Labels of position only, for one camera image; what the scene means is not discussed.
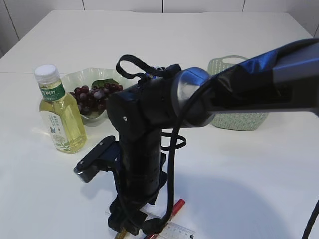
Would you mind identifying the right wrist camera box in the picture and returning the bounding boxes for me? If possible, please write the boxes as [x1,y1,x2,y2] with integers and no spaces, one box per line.
[73,136,121,183]

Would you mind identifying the gold marker pen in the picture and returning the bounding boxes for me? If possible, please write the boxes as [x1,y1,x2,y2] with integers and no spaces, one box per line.
[114,228,127,239]

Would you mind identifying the purple artificial grape bunch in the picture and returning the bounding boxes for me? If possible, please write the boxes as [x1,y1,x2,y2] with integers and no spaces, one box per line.
[69,78,124,118]

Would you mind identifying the green wavy plastic plate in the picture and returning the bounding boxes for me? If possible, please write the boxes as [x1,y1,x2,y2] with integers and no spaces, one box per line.
[61,67,137,127]

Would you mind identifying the green plastic woven basket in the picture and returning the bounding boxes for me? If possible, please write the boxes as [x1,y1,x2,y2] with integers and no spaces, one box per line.
[207,55,269,131]

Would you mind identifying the blue scissors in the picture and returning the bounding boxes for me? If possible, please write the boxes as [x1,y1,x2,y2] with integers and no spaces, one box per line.
[145,66,165,79]

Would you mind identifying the clear plastic ruler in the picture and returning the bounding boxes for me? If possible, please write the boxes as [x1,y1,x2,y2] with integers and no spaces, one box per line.
[104,210,195,239]

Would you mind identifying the red marker pen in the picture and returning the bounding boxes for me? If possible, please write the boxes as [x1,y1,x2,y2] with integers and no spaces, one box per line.
[144,199,185,239]

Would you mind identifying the yellow tea plastic bottle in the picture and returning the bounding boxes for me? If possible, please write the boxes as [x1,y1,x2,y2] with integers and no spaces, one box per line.
[34,64,87,154]

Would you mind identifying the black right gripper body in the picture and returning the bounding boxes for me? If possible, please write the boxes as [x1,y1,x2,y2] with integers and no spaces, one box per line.
[108,149,167,236]

